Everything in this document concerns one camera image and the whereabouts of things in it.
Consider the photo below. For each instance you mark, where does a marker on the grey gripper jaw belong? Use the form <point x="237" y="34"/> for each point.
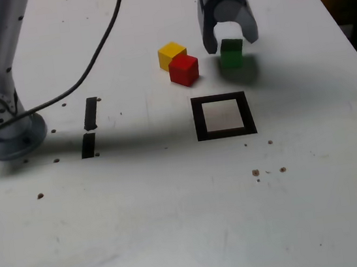
<point x="206" y="21"/>
<point x="234" y="9"/>

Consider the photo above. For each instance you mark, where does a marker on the green cube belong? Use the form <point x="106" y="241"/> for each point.
<point x="231" y="55"/>

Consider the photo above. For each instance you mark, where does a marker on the yellow cube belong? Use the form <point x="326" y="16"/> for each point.
<point x="168" y="54"/>

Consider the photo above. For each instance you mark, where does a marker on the red cube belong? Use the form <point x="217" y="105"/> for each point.
<point x="183" y="72"/>

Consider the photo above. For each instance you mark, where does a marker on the black tape square outline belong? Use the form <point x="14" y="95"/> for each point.
<point x="200" y="120"/>

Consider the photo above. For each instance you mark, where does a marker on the black tape strip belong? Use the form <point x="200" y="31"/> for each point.
<point x="89" y="114"/>

